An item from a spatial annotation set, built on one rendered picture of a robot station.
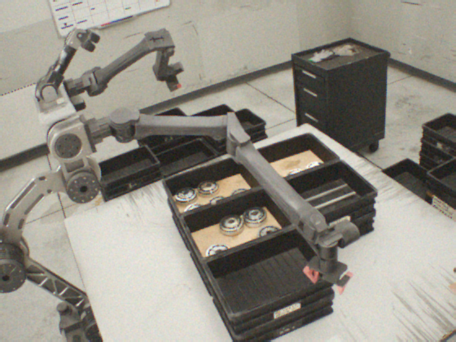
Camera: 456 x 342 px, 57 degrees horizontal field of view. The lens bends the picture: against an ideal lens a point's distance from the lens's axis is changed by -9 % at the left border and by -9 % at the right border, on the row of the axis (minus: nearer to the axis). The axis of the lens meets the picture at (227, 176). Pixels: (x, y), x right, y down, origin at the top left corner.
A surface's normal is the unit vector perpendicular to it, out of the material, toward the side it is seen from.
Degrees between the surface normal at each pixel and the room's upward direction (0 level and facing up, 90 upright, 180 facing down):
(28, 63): 90
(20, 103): 90
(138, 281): 0
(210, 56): 90
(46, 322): 0
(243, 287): 0
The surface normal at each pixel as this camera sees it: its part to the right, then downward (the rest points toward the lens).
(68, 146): 0.45, 0.46
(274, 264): -0.14, -0.81
